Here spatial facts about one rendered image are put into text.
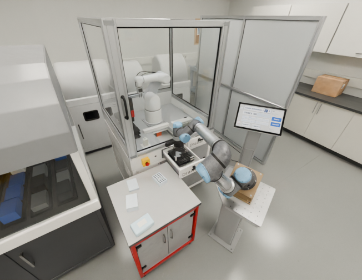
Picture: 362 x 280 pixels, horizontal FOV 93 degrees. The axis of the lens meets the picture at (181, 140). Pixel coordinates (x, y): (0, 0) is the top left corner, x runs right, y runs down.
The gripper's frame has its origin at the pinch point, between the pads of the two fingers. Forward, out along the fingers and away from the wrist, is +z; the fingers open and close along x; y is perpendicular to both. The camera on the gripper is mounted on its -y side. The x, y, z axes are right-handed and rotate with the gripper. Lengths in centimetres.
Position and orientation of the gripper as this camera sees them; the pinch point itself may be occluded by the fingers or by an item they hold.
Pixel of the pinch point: (175, 156)
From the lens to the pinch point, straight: 155.5
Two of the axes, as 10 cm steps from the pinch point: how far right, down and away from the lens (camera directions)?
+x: 1.8, -5.8, 7.9
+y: 9.8, 1.2, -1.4
